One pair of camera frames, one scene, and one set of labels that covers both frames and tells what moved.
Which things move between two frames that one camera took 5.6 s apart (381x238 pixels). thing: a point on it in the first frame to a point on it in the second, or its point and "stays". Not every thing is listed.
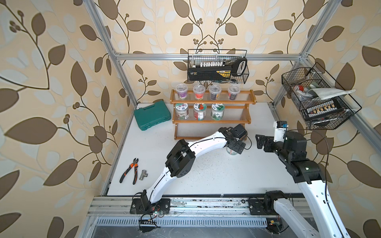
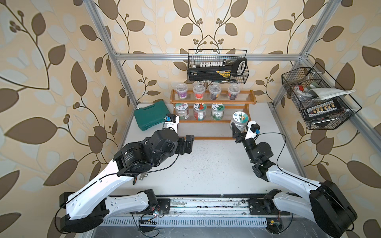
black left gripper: x=243 y=148 to x=181 y=142
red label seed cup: x=199 y=90 stays
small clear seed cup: x=215 y=90 stays
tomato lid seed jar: x=199 y=109 stays
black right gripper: x=261 y=141 to x=239 y=135
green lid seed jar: x=217 y=111 stays
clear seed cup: x=233 y=91 stays
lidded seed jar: x=230 y=151 to x=240 y=120
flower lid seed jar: x=182 y=111 stays
